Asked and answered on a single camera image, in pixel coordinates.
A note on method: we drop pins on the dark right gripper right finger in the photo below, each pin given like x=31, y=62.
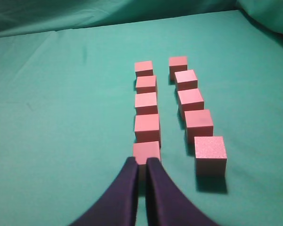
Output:
x=166, y=205

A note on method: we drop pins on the green cloth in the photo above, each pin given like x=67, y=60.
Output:
x=67, y=89

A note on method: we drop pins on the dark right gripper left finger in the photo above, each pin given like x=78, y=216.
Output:
x=118, y=205

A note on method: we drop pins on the pink foam cube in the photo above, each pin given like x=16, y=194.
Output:
x=177, y=64
x=190, y=99
x=210, y=156
x=146, y=103
x=145, y=150
x=198, y=123
x=146, y=84
x=147, y=128
x=186, y=80
x=144, y=68

